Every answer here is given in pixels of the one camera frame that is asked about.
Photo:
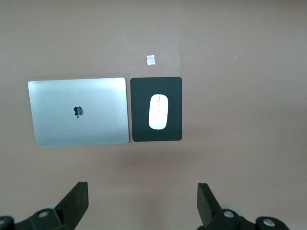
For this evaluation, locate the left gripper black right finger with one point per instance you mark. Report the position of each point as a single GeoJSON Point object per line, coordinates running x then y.
{"type": "Point", "coordinates": [208, 206]}

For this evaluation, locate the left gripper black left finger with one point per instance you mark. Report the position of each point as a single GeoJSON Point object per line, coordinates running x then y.
{"type": "Point", "coordinates": [74, 203]}

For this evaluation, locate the white computer mouse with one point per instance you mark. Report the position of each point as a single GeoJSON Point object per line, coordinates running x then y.
{"type": "Point", "coordinates": [158, 112]}

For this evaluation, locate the black mouse pad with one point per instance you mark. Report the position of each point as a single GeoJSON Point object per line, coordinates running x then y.
{"type": "Point", "coordinates": [140, 110]}

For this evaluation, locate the silver closed laptop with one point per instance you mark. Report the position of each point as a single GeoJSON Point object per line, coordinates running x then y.
{"type": "Point", "coordinates": [79, 112]}

